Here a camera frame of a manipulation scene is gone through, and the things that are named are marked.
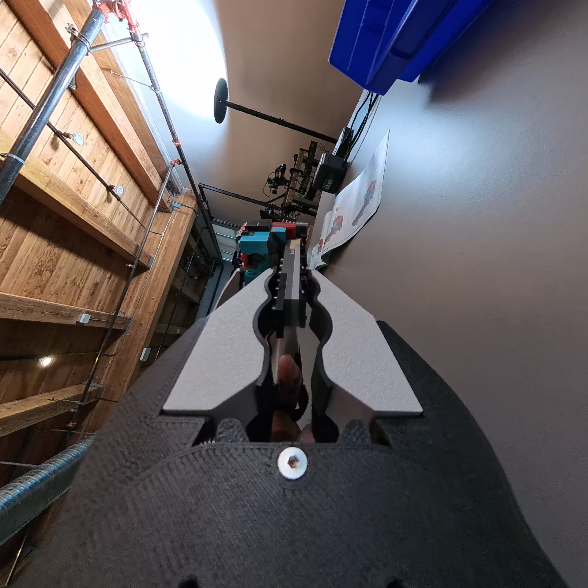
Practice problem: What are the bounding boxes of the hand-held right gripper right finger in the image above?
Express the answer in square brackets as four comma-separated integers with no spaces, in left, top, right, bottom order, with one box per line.
[310,270,424,427]

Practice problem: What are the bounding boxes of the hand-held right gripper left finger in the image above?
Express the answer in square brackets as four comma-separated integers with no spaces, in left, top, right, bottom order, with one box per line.
[162,268,278,425]

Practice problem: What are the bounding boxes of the colourful toy brick model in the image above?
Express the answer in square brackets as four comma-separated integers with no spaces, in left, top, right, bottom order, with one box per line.
[236,220,314,343]

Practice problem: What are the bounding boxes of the person's left hand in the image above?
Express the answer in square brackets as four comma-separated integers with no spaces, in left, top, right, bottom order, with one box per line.
[270,353,319,443]

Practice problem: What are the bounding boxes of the printed instruction booklet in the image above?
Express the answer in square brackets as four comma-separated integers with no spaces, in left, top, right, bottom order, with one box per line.
[311,130,391,270]

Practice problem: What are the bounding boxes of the black box device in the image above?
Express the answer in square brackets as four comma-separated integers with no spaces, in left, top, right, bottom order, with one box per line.
[316,153,348,194]

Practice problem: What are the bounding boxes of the thin black rod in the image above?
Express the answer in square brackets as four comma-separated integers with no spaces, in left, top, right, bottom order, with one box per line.
[0,66,154,232]

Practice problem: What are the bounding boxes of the black stand round base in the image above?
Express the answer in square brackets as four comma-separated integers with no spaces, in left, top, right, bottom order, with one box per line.
[213,77,339,144]

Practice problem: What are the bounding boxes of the thin metal pipe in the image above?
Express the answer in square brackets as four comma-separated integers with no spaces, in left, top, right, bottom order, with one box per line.
[131,28,221,262]

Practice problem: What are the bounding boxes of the thick metal pipe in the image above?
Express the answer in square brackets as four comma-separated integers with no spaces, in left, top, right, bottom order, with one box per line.
[0,5,113,207]

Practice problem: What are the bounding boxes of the large blue plastic bin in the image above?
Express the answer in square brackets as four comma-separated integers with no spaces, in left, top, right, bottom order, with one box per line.
[328,0,462,96]

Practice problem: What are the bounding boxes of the small blue plastic bin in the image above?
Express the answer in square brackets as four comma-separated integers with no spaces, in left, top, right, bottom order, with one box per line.
[397,0,499,84]

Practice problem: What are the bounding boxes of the black camera rig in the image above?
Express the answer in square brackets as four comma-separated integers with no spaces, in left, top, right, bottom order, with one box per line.
[262,142,319,219]

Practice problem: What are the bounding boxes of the silver ventilation duct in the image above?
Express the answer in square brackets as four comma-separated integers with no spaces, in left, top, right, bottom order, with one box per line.
[0,433,96,546]

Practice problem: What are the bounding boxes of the black cables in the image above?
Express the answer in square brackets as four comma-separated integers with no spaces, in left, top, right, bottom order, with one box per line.
[347,89,381,138]

